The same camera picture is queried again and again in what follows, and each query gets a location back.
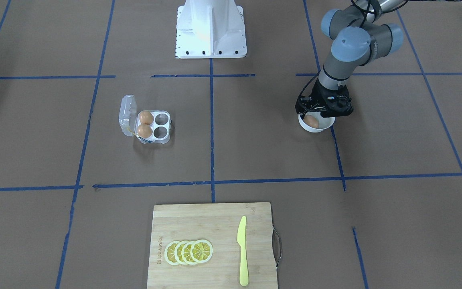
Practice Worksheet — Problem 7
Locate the brown egg from bowl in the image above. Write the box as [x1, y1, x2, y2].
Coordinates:
[303, 114, 319, 129]

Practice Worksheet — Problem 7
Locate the clear plastic egg box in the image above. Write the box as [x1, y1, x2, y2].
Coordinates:
[118, 95, 172, 144]

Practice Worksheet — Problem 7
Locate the brown egg in box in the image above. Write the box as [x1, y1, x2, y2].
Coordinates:
[138, 110, 154, 126]
[136, 123, 153, 139]

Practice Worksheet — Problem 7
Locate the white round bowl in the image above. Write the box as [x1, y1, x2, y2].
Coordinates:
[298, 113, 335, 133]

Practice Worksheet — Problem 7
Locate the yellow plastic knife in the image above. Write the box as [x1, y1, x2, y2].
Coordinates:
[237, 216, 249, 287]

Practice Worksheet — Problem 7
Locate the bamboo cutting board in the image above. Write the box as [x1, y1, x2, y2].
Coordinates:
[147, 202, 279, 289]

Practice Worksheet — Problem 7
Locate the lemon slice four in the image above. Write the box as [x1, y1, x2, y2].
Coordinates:
[190, 239, 213, 264]

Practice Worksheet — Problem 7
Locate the lemon slice three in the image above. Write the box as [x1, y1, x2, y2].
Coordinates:
[181, 241, 197, 265]

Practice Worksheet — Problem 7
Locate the lemon slice two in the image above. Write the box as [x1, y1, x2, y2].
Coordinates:
[174, 241, 188, 265]

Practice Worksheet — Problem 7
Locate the lemon slice one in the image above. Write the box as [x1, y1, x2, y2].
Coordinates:
[164, 241, 180, 266]

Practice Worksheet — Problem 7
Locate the white pedestal column base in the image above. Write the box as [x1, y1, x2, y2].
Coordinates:
[175, 0, 247, 59]

